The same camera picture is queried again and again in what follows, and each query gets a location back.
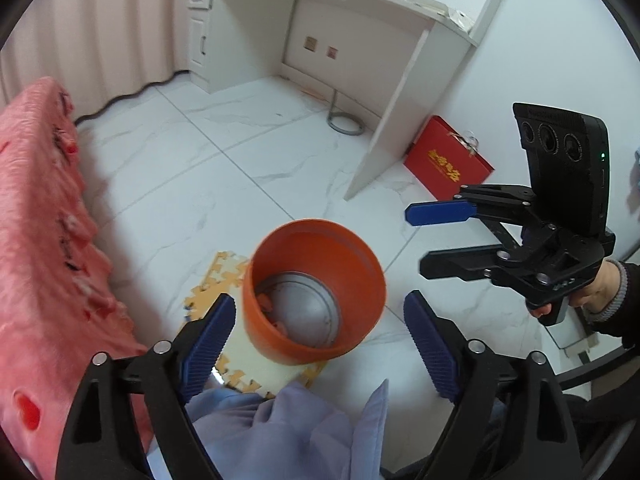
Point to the person's right forearm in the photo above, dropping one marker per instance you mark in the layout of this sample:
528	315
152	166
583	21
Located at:
627	305

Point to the orange round bin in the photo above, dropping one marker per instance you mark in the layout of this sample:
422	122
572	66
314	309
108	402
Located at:
256	325

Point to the light blue cloth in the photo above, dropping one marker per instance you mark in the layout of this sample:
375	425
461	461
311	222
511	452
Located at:
300	435

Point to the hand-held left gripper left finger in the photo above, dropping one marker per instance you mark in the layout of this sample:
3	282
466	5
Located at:
210	345

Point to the white desk drawer cabinet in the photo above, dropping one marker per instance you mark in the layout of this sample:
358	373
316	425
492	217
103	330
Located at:
200	30

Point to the white floor device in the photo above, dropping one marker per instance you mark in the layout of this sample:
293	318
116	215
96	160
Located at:
570	337

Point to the yellow foam puzzle mat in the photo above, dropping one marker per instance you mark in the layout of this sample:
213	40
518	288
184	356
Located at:
220	270

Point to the pink pleated curtain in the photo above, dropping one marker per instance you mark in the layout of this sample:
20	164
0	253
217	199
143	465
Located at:
100	35

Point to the pink heart print blanket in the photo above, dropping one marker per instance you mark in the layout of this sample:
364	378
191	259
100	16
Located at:
40	210

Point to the person's right hand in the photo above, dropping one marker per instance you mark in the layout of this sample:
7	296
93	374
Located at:
595	285

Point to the square wall socket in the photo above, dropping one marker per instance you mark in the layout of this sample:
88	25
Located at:
311	43
332	52

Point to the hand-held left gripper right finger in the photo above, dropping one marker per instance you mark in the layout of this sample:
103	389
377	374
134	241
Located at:
430	345

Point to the white desk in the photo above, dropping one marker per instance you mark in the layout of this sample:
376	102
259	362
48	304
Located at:
350	25

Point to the red gift box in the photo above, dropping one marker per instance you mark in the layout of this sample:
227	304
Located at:
440	155

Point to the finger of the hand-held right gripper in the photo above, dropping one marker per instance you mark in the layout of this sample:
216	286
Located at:
450	262
435	212

